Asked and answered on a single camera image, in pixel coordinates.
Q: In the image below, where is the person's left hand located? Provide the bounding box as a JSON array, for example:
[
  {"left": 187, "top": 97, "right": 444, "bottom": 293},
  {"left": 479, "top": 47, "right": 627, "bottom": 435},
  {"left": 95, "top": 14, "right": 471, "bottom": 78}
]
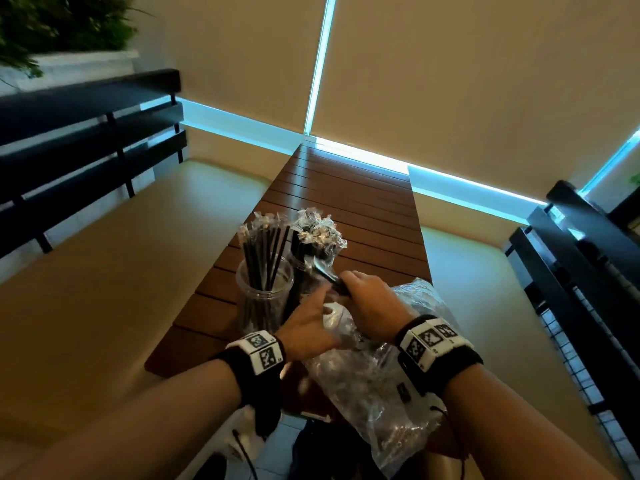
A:
[{"left": 275, "top": 286, "right": 352, "bottom": 364}]

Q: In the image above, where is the person's right hand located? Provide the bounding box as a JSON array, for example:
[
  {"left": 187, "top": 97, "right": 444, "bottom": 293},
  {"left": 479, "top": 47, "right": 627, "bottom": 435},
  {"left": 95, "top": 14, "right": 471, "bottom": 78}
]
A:
[{"left": 340, "top": 271, "right": 421, "bottom": 344}]

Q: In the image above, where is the black cutlery piece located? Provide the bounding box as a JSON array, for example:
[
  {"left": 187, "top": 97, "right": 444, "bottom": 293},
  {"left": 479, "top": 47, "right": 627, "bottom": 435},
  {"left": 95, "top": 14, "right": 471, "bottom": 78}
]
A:
[{"left": 306, "top": 255, "right": 352, "bottom": 297}]

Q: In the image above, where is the person's right forearm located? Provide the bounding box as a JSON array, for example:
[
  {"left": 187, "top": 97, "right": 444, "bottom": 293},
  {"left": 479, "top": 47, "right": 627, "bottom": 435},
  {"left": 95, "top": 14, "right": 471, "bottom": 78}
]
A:
[{"left": 442, "top": 364, "right": 618, "bottom": 480}]

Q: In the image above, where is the person's left forearm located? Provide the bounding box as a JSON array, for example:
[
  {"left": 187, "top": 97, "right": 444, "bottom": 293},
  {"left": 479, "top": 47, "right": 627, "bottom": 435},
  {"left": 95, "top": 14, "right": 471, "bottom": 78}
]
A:
[{"left": 0, "top": 362, "right": 251, "bottom": 480}]

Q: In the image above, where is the clear plastic jar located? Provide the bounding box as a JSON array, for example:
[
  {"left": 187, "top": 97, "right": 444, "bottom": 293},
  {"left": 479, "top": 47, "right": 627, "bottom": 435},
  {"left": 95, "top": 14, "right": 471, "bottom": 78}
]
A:
[
  {"left": 236, "top": 255, "right": 295, "bottom": 333},
  {"left": 287, "top": 255, "right": 327, "bottom": 321}
]

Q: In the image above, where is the bunch of wrapped black cutlery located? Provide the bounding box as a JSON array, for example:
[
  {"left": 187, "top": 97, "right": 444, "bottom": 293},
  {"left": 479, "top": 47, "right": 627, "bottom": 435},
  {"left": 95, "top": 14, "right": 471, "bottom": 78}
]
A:
[{"left": 289, "top": 207, "right": 349, "bottom": 276}]

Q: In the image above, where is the bundle of wrapped black straws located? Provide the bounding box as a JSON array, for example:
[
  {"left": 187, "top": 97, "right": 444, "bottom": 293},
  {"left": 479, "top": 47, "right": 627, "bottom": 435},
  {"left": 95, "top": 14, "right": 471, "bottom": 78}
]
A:
[{"left": 238, "top": 211, "right": 293, "bottom": 329}]

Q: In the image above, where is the black left wristband with marker box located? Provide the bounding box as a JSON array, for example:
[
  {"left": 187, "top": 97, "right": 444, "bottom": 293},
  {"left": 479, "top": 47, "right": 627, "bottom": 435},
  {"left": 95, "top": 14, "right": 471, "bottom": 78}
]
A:
[{"left": 216, "top": 331, "right": 287, "bottom": 440}]

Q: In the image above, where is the black wristband with marker box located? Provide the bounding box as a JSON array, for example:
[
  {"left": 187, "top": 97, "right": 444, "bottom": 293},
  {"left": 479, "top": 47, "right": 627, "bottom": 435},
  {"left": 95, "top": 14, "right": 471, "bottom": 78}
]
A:
[
  {"left": 394, "top": 315, "right": 485, "bottom": 398},
  {"left": 216, "top": 331, "right": 287, "bottom": 440}
]

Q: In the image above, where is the black right wristband with marker box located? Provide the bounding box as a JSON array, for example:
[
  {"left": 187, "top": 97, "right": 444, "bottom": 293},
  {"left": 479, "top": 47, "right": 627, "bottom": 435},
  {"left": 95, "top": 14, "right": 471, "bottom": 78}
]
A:
[{"left": 394, "top": 315, "right": 485, "bottom": 398}]

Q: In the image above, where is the clear plastic bag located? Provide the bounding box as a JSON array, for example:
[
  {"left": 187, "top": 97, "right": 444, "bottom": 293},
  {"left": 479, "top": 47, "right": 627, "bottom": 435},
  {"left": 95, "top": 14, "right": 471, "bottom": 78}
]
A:
[{"left": 304, "top": 277, "right": 453, "bottom": 478}]

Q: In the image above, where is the beige bench seat cushion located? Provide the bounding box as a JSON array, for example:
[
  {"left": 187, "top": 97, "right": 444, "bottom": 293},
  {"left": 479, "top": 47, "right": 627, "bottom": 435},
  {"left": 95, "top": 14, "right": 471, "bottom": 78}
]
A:
[
  {"left": 419, "top": 225, "right": 623, "bottom": 480},
  {"left": 0, "top": 157, "right": 273, "bottom": 463}
]

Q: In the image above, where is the beige roller blind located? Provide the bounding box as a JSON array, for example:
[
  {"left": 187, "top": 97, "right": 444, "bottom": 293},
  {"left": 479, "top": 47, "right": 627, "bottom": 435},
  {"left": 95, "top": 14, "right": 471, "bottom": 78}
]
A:
[
  {"left": 310, "top": 0, "right": 640, "bottom": 201},
  {"left": 132, "top": 0, "right": 331, "bottom": 136}
]

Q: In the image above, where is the black slatted bench backrest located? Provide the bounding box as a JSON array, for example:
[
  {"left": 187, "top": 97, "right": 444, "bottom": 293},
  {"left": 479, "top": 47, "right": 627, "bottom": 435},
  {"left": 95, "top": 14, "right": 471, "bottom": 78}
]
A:
[
  {"left": 504, "top": 180, "right": 640, "bottom": 480},
  {"left": 0, "top": 69, "right": 189, "bottom": 260}
]

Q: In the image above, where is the white planter box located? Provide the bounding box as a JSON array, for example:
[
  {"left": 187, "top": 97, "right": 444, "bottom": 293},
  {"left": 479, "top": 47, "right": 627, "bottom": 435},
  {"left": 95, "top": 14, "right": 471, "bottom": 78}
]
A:
[{"left": 0, "top": 49, "right": 142, "bottom": 95}]

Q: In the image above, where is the green plant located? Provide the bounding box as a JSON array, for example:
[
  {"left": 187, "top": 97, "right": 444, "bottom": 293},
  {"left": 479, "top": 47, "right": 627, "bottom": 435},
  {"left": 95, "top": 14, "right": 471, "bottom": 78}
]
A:
[{"left": 0, "top": 0, "right": 151, "bottom": 79}]

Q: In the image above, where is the black cable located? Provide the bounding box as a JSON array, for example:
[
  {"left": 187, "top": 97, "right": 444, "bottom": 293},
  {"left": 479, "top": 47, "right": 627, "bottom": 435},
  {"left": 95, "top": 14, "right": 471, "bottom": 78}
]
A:
[
  {"left": 231, "top": 429, "right": 260, "bottom": 480},
  {"left": 429, "top": 404, "right": 470, "bottom": 480}
]

